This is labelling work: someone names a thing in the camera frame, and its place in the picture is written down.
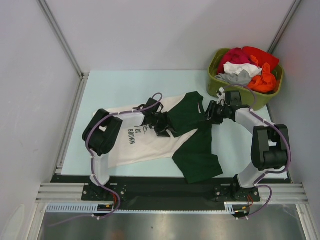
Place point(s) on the aluminium frame post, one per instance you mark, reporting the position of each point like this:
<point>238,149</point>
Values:
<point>53,23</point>
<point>284,25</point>

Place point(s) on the crimson shirt in bin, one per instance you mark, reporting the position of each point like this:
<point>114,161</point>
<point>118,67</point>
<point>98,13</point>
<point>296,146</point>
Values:
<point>234,56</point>

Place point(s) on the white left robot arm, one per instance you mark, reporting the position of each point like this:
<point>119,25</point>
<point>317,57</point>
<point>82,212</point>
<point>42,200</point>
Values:
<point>127,136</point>

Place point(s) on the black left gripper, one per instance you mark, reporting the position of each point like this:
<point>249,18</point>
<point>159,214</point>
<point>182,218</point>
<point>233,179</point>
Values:
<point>161,131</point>

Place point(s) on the left aluminium frame post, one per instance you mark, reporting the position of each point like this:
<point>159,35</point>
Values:
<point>53,23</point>

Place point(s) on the orange shirt in bin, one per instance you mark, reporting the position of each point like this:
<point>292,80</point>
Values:
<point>264,83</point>

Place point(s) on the white slotted cable duct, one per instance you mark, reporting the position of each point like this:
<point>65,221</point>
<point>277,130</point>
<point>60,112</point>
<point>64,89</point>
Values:
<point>186,208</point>

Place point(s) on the cream and green t-shirt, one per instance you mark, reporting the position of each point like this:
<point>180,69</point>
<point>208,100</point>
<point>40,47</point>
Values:
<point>193,153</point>

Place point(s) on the grey shirt in bin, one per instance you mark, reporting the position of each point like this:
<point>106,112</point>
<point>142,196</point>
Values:
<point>241,79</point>

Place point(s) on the red shirt in bin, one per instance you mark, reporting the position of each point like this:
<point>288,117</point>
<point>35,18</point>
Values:
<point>261,57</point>

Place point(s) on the green plastic bin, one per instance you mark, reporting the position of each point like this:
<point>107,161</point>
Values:
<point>257,100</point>

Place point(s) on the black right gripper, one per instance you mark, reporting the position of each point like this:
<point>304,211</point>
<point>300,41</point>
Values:
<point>210,113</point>

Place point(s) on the white shirt in bin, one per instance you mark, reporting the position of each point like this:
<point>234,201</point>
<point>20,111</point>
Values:
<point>232,68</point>

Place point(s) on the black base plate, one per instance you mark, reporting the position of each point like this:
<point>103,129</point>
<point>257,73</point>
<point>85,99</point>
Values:
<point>162,190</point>

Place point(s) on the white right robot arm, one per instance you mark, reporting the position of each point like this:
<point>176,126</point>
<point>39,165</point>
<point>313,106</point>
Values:
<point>270,145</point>

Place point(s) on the right aluminium frame post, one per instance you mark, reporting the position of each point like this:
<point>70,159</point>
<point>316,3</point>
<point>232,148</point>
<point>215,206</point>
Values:
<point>284,25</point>

